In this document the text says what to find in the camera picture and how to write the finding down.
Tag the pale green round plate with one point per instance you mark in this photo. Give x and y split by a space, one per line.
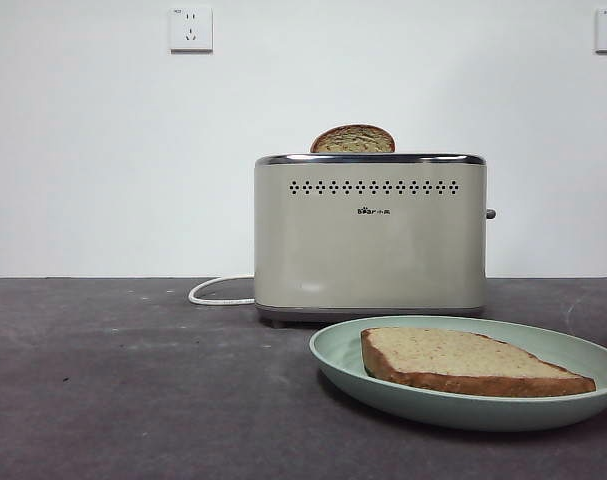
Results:
343 370

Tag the square brown bread slice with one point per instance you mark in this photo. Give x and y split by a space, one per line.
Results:
458 360

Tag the beige two-slot toaster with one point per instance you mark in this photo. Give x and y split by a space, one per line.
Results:
368 250

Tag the round-topped brown bread slice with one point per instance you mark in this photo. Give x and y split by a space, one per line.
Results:
353 141

